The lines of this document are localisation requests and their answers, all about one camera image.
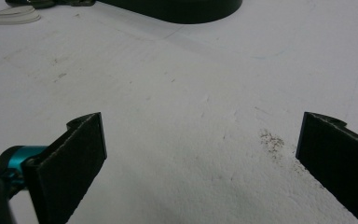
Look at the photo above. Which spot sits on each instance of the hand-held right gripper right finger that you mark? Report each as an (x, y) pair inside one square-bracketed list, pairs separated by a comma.
[(338, 158)]

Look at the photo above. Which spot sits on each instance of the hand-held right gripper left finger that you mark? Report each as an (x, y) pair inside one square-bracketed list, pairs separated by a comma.
[(65, 174)]

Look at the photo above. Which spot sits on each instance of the dark round container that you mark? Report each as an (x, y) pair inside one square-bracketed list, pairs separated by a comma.
[(180, 11)]

